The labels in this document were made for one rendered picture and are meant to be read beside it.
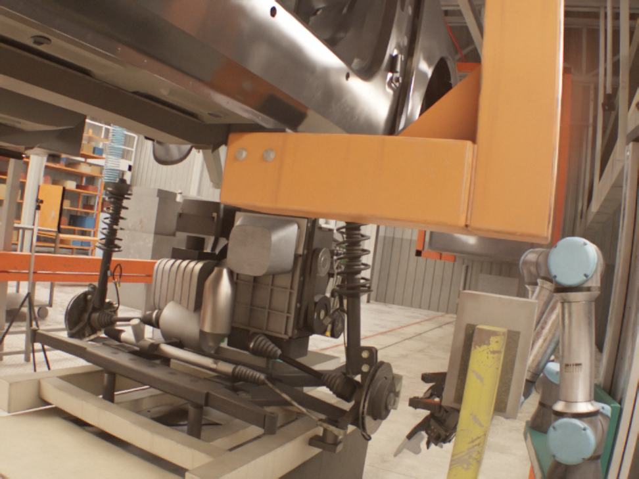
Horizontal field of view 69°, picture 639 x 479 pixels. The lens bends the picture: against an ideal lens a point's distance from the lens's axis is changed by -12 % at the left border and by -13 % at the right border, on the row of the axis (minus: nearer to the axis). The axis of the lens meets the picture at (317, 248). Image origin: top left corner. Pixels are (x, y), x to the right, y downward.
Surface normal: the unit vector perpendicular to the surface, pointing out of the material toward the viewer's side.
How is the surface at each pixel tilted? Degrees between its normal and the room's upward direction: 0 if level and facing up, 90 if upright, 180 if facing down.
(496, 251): 90
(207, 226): 90
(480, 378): 90
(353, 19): 74
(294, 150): 90
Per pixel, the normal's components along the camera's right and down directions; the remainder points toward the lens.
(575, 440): -0.65, 0.04
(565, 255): -0.64, -0.22
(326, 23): -0.40, -0.36
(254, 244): -0.44, -0.06
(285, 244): 0.67, 0.09
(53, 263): 0.89, 0.12
